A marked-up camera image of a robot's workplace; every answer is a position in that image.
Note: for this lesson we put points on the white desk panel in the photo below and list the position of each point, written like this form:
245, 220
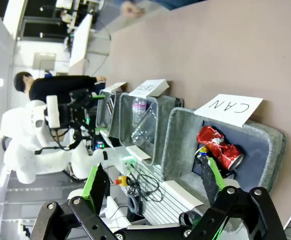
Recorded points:
80, 42

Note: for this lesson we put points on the person in black sweater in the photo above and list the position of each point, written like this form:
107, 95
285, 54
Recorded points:
60, 86

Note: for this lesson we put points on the white power strip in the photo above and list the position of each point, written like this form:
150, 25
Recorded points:
128, 162

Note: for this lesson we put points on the white paper label PLASTIC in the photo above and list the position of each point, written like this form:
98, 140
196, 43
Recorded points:
148, 87

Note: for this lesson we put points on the person blue jeans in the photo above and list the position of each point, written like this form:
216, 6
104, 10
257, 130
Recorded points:
178, 3

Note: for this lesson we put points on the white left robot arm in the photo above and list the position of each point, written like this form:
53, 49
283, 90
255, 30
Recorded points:
28, 140

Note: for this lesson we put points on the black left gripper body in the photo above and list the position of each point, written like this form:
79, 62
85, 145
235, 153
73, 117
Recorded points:
79, 110

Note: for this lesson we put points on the crushed black silver Pepsi can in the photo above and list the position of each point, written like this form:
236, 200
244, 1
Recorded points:
203, 150

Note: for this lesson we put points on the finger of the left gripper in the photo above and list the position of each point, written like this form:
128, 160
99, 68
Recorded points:
98, 130
96, 96

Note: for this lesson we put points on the grey felt basket for bottles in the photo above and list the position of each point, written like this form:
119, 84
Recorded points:
115, 125

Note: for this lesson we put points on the grey felt basket for plastic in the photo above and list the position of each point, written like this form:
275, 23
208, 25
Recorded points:
160, 120

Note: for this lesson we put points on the white paper label CAN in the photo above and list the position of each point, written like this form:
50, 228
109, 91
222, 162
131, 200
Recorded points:
228, 108

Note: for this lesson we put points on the person hand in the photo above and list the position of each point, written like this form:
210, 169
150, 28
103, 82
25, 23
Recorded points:
133, 10

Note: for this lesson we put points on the crushed red can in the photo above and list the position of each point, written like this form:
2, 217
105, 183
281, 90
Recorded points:
218, 147

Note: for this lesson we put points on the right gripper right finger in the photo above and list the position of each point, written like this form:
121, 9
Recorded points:
210, 182

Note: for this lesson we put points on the grey felt basket for cans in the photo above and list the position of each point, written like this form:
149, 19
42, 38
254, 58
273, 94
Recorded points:
258, 150

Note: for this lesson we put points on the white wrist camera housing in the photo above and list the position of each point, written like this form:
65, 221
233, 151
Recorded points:
53, 112

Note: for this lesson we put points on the yellow red emergency stop button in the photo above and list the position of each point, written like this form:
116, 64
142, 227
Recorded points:
121, 181

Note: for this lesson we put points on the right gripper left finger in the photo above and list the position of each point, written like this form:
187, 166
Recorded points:
100, 185

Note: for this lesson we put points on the clear plastic bottle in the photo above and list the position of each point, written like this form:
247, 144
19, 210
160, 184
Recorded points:
141, 135

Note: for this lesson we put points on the crushed clear bottle pink label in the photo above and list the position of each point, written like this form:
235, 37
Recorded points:
138, 107

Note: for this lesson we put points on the white paper label BOTTLE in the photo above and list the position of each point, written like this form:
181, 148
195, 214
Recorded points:
114, 86

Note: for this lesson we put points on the white angle bracket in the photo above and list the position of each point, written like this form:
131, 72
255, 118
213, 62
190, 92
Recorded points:
138, 152

